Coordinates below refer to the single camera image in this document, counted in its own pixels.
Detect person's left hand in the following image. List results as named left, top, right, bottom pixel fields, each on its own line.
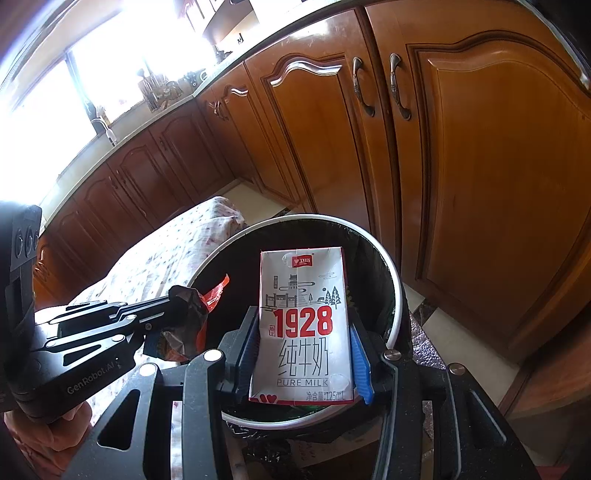
left=4, top=401, right=96, bottom=478

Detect orange silver snack wrapper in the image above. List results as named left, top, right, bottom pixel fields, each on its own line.
left=143, top=274, right=230, bottom=363

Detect utensil holder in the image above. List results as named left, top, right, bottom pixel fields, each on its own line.
left=139, top=69, right=163, bottom=112

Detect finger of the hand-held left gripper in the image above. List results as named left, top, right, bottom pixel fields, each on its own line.
left=45, top=322, right=163, bottom=366
left=54, top=285, right=208, bottom=340

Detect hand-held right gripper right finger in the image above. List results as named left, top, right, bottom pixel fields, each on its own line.
left=348, top=318, right=541, bottom=480

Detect wooden kitchen cabinets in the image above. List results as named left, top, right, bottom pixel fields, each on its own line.
left=32, top=0, right=591, bottom=416

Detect light kitchen countertop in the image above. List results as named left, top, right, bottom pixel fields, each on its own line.
left=39, top=28, right=296, bottom=222

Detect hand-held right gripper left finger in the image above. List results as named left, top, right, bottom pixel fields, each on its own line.
left=62, top=305, right=262, bottom=480

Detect white faucet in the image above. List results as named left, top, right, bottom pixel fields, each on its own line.
left=90, top=117, right=116, bottom=147

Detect white dotted cloth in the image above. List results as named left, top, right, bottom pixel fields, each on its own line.
left=34, top=196, right=247, bottom=480

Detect white milk carton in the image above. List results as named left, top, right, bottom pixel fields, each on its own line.
left=248, top=246, right=357, bottom=407

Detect dark metal cabinet handle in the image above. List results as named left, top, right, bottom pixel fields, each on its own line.
left=352, top=56, right=376, bottom=117
left=389, top=53, right=412, bottom=121

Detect kitchen window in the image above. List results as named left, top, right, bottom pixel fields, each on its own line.
left=9, top=0, right=241, bottom=153

